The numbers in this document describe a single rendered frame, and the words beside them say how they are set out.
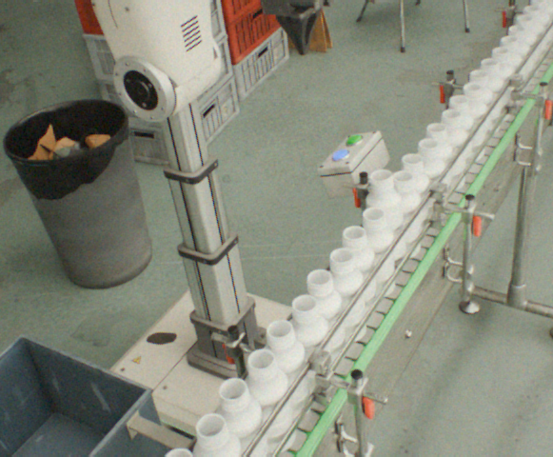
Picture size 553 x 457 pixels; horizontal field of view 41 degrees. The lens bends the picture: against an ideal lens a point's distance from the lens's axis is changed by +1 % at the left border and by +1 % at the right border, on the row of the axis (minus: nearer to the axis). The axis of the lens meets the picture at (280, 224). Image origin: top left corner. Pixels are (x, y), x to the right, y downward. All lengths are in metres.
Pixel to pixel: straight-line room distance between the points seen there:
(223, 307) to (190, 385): 0.29
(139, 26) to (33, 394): 0.76
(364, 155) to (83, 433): 0.77
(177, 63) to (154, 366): 1.02
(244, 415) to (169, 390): 1.25
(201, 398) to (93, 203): 0.93
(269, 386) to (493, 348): 1.67
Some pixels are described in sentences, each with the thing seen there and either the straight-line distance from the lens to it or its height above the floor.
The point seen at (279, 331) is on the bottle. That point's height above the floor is 1.14.
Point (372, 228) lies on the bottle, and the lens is 1.20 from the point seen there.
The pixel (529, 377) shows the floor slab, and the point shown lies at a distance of 2.54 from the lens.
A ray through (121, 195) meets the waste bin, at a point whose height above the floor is 0.40.
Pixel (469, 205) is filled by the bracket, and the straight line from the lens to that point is 1.34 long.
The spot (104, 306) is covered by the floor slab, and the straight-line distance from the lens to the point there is 2.97.
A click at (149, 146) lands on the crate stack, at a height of 0.10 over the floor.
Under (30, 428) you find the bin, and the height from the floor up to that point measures 0.75.
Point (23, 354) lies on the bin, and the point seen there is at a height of 0.91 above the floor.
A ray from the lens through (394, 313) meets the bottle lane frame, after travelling 1.27.
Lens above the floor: 1.88
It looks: 37 degrees down
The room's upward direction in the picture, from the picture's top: 8 degrees counter-clockwise
